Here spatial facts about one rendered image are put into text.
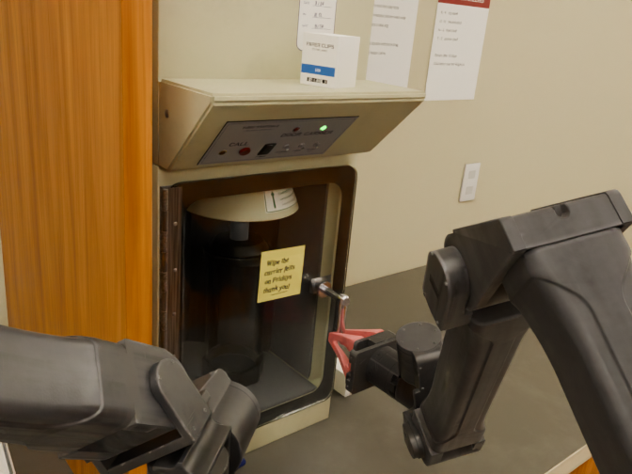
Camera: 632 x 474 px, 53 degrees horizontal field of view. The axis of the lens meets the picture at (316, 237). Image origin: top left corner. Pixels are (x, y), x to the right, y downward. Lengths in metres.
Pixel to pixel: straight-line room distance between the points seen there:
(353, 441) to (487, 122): 1.14
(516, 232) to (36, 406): 0.28
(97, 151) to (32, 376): 0.36
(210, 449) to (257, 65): 0.48
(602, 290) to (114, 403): 0.29
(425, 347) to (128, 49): 0.47
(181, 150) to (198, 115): 0.06
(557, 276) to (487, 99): 1.56
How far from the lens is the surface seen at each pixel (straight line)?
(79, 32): 0.72
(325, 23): 0.87
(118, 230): 0.68
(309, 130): 0.77
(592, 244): 0.39
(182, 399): 0.45
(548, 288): 0.37
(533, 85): 2.10
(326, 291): 0.95
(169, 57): 0.74
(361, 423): 1.13
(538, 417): 1.26
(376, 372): 0.88
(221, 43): 0.78
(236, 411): 0.53
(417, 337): 0.80
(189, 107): 0.68
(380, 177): 1.64
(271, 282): 0.89
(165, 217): 0.76
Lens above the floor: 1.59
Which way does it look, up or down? 20 degrees down
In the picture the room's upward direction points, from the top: 5 degrees clockwise
